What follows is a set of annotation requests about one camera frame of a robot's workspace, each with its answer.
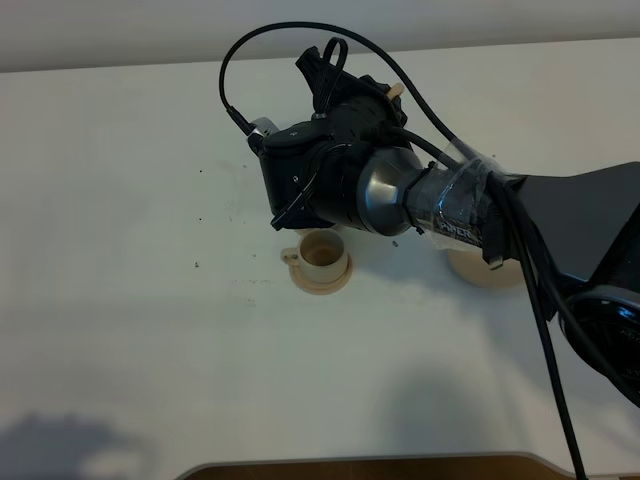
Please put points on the beige teapot saucer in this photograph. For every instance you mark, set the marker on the beige teapot saucer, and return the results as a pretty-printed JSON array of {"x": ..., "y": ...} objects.
[{"x": 471, "y": 267}]

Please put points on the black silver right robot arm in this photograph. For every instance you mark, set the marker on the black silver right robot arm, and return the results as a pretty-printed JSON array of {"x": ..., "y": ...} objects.
[{"x": 576, "y": 238}]

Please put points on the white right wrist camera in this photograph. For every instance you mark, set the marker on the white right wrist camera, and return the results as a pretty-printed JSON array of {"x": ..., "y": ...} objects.
[{"x": 263, "y": 127}]

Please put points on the far beige cup saucer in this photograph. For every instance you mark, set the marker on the far beige cup saucer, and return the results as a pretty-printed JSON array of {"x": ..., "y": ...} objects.
[{"x": 305, "y": 231}]

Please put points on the beige ceramic teapot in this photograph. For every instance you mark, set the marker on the beige ceramic teapot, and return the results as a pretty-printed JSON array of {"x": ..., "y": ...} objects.
[{"x": 395, "y": 91}]

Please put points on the near beige cup saucer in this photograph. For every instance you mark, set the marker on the near beige cup saucer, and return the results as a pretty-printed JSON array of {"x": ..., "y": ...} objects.
[{"x": 316, "y": 288}]

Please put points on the near beige teacup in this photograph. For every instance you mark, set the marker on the near beige teacup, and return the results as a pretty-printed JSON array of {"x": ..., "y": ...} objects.
[{"x": 320, "y": 256}]

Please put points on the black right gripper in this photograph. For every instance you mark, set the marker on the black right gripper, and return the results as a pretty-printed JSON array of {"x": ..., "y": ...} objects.
[{"x": 311, "y": 169}]

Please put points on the beige cup saucer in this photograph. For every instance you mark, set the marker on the beige cup saucer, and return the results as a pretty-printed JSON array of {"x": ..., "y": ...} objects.
[
  {"x": 305, "y": 231},
  {"x": 316, "y": 288}
]

